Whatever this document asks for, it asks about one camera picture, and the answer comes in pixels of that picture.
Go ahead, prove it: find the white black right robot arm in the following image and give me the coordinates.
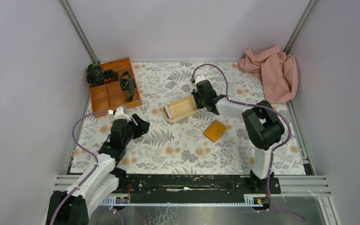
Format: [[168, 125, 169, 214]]
[[191, 77, 285, 180]]

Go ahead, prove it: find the pink crumpled cloth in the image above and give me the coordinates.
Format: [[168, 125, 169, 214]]
[[237, 45, 298, 104]]

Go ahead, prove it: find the dark camouflage strap in tray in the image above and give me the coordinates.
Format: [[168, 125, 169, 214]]
[[120, 71, 136, 103]]

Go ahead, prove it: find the yellow leather card holder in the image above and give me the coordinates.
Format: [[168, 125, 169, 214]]
[[203, 120, 227, 143]]

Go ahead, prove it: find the orange compartment organizer tray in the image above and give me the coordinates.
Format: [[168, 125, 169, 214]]
[[90, 57, 142, 112]]

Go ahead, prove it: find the dark rolled strap in tray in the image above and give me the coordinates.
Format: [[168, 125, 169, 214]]
[[102, 69, 119, 84]]

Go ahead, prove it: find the dark camouflage rolled strap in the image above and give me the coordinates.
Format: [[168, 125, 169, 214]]
[[86, 63, 105, 87]]

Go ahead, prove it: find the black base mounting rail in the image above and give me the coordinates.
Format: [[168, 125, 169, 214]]
[[112, 174, 281, 204]]

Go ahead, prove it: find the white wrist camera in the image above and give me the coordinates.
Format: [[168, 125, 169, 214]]
[[190, 75, 206, 85], [107, 105, 131, 122]]

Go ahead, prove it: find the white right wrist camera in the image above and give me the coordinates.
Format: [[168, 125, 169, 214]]
[[190, 75, 206, 85]]

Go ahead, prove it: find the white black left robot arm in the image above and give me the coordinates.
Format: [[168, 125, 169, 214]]
[[45, 109, 150, 225]]

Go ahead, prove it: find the white card in tray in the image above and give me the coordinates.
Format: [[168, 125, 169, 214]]
[[164, 105, 173, 119]]

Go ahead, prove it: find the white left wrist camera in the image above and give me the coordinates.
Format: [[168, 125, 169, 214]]
[[107, 105, 131, 122]]

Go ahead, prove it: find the beige oval plastic tray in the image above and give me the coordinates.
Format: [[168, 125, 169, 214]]
[[163, 96, 198, 123]]

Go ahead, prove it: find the floral patterned table mat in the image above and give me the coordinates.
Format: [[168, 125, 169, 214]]
[[69, 61, 307, 175]]

